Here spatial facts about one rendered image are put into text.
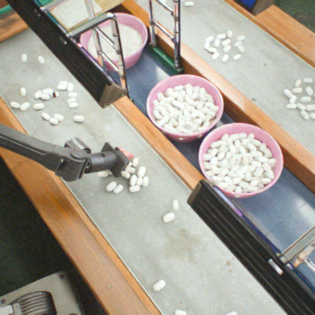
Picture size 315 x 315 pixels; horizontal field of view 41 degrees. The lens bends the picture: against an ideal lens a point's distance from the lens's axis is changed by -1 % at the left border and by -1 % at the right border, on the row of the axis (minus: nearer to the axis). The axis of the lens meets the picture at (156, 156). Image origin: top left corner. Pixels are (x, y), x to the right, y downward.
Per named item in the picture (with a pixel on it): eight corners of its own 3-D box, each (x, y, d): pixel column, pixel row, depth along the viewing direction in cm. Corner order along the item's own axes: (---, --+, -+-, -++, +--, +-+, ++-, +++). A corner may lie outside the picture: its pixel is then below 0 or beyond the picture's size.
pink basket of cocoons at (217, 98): (199, 162, 146) (200, 147, 138) (134, 130, 154) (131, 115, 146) (233, 108, 157) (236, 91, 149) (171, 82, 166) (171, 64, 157)
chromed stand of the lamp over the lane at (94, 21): (93, 133, 155) (64, 42, 117) (65, 99, 164) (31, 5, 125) (135, 106, 160) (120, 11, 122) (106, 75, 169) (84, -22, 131)
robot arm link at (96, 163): (85, 178, 123) (91, 162, 120) (72, 164, 126) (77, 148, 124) (103, 175, 128) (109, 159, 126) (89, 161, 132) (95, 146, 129)
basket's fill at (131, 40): (109, 80, 166) (107, 71, 162) (79, 49, 176) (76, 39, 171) (154, 53, 173) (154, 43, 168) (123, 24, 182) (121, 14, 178)
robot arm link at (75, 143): (65, 183, 119) (75, 157, 116) (43, 159, 125) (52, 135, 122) (96, 178, 129) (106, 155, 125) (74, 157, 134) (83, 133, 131)
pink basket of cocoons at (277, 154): (235, 223, 134) (238, 210, 126) (181, 166, 146) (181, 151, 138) (293, 176, 142) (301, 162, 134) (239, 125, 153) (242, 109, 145)
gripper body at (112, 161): (110, 140, 134) (92, 143, 128) (129, 162, 129) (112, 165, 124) (101, 155, 137) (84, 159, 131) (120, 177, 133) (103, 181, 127)
